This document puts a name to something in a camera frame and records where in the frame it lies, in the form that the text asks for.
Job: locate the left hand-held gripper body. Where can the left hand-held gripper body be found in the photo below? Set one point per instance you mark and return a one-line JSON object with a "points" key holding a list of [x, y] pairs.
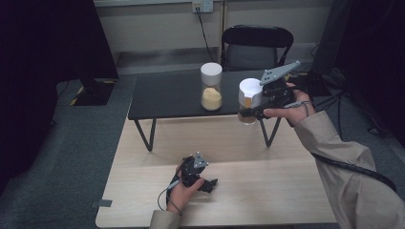
{"points": [[191, 173]]}

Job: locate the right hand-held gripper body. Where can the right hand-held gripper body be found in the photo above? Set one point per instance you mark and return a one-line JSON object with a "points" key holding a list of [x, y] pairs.
{"points": [[277, 90]]}

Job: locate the jar with brown powder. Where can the jar with brown powder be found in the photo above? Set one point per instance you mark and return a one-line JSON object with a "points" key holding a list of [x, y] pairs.
{"points": [[250, 95]]}

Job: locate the jar with pale yellow powder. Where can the jar with pale yellow powder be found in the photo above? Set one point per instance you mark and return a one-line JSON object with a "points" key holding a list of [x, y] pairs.
{"points": [[211, 89]]}

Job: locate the black desktop shelf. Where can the black desktop shelf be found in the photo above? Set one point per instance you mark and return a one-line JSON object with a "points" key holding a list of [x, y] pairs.
{"points": [[168, 95]]}

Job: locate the person's right hand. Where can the person's right hand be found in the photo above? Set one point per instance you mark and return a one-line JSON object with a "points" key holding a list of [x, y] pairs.
{"points": [[293, 109]]}

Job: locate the person's left hand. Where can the person's left hand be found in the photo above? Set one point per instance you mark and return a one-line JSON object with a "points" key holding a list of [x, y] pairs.
{"points": [[181, 197]]}

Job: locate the black folding chair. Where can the black folding chair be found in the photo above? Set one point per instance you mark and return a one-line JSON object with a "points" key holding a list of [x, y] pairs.
{"points": [[254, 47]]}

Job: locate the grey tape strip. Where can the grey tape strip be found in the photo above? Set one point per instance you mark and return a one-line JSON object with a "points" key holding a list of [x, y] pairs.
{"points": [[102, 203]]}

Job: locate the dark curtain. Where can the dark curtain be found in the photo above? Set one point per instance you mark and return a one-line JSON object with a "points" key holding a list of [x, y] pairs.
{"points": [[375, 63], [41, 63]]}

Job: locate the white wall socket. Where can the white wall socket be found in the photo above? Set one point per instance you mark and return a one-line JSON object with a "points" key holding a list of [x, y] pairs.
{"points": [[202, 5]]}

